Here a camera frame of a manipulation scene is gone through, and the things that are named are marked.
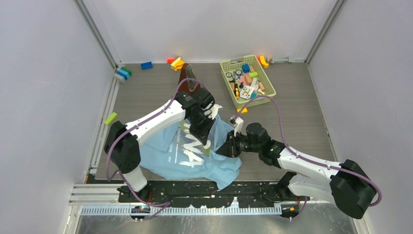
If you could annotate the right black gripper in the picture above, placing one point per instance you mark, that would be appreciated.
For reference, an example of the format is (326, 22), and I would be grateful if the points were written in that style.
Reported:
(229, 148)

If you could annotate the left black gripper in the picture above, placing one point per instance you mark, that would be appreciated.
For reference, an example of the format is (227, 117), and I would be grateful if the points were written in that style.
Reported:
(202, 134)

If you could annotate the light blue printed t-shirt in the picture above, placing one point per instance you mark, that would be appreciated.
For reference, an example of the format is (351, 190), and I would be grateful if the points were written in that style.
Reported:
(175, 154)

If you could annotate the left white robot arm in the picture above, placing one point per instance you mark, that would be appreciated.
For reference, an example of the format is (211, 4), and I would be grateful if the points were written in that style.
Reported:
(124, 141)

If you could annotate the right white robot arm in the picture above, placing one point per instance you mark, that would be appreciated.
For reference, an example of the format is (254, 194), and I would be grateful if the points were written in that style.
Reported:
(343, 184)

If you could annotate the yellow brick near basket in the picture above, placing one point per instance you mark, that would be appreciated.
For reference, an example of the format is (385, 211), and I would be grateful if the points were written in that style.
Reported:
(244, 110)

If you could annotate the brown metronome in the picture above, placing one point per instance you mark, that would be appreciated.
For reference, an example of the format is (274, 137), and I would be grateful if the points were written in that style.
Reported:
(187, 77)

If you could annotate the green plastic basket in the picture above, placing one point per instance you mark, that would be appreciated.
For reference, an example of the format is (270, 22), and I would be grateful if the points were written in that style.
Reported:
(245, 79)

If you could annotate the yellow orange toy block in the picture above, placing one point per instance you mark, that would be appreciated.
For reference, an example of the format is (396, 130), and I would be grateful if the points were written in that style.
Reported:
(177, 64)

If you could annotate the blue toy brick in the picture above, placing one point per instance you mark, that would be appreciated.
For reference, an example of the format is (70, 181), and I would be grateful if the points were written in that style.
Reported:
(146, 65)

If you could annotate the lime green toy brick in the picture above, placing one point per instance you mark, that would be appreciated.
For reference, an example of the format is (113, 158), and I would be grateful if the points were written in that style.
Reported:
(110, 118)

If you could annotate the yellow red corner blocks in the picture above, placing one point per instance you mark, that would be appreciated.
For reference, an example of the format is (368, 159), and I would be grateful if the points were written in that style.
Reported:
(265, 61)

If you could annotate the stacked blue green bricks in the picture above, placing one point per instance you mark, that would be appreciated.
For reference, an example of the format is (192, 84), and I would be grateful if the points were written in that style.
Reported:
(122, 74)

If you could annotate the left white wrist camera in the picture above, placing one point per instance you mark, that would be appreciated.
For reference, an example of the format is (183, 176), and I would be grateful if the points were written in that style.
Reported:
(214, 111)

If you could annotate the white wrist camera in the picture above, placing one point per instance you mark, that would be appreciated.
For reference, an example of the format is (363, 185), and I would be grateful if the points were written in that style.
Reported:
(237, 124)
(214, 111)

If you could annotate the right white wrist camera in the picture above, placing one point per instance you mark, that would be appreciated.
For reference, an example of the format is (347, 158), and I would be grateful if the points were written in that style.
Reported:
(237, 124)

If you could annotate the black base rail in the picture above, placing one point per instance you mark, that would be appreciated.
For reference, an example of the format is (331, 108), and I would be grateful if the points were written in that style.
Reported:
(183, 194)

